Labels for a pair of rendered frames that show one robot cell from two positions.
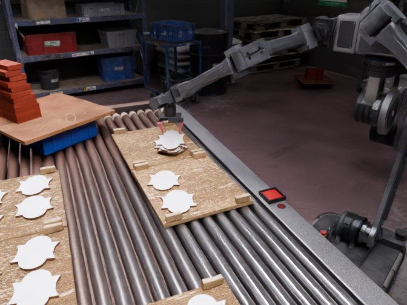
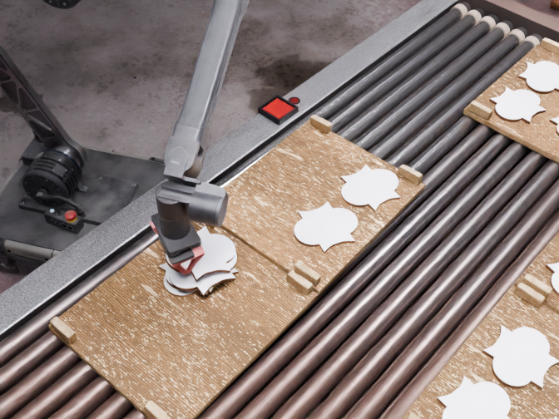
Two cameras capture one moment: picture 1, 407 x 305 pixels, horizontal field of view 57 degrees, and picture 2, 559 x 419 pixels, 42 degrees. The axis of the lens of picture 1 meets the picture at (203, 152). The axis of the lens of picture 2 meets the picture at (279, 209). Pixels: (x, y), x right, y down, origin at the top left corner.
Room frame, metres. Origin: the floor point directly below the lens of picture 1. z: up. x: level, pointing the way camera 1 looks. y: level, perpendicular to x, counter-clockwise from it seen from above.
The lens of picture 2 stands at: (1.86, 1.04, 2.15)
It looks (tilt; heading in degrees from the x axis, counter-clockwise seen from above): 48 degrees down; 243
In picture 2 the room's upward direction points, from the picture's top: 2 degrees clockwise
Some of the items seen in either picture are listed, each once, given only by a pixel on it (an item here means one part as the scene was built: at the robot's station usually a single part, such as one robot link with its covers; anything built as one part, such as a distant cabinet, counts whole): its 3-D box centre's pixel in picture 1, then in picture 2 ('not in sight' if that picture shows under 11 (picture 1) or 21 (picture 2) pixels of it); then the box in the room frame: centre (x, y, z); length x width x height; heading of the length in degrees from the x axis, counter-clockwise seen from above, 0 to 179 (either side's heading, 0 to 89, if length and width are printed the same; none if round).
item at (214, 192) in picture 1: (188, 186); (314, 198); (1.27, 0.06, 0.93); 0.41 x 0.35 x 0.02; 25
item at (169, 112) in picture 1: (169, 111); (175, 222); (1.63, 0.15, 1.11); 0.10 x 0.07 x 0.07; 92
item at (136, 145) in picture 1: (155, 144); (185, 312); (1.65, 0.23, 0.93); 0.41 x 0.35 x 0.02; 24
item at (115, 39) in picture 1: (117, 37); not in sight; (5.81, 1.29, 0.76); 0.50 x 0.36 x 0.24; 126
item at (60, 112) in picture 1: (45, 114); not in sight; (1.80, 0.81, 1.03); 0.50 x 0.50 x 0.02; 53
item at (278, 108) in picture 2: (272, 195); (278, 110); (1.21, -0.26, 0.92); 0.06 x 0.06 x 0.01; 23
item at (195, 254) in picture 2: (165, 126); (182, 253); (1.62, 0.18, 1.04); 0.07 x 0.07 x 0.09; 2
